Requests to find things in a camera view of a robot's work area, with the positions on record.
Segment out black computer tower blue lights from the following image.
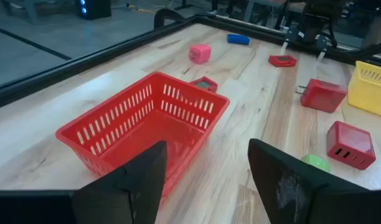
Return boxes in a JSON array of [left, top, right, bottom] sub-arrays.
[[77, 0, 112, 21]]

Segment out yellow slotted plastic basket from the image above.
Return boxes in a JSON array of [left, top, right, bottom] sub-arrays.
[[347, 60, 381, 119]]

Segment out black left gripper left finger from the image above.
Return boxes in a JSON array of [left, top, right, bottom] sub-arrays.
[[72, 140, 168, 224]]

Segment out black metal table frame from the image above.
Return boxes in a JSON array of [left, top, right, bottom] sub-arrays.
[[0, 14, 381, 111]]

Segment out pink cube charger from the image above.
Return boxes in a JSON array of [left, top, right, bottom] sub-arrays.
[[188, 44, 212, 65]]

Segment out black arched frame hook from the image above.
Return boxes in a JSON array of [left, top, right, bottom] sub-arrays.
[[153, 7, 186, 30]]

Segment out red slotted plastic basket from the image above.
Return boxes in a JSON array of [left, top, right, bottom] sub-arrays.
[[55, 71, 231, 206]]

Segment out green and white charger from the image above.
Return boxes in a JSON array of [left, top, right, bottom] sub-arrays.
[[301, 154, 331, 174]]

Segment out blue rectangular block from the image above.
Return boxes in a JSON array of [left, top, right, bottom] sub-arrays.
[[226, 33, 251, 46]]

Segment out red charger with metal prongs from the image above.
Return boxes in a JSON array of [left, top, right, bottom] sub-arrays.
[[295, 78, 348, 114]]

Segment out red charger with USB ports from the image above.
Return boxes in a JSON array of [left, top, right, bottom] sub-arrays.
[[326, 120, 377, 171]]

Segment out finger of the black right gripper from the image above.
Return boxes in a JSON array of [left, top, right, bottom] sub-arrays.
[[279, 26, 300, 56], [315, 34, 330, 62]]

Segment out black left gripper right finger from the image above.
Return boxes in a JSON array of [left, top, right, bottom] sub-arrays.
[[248, 138, 330, 224]]

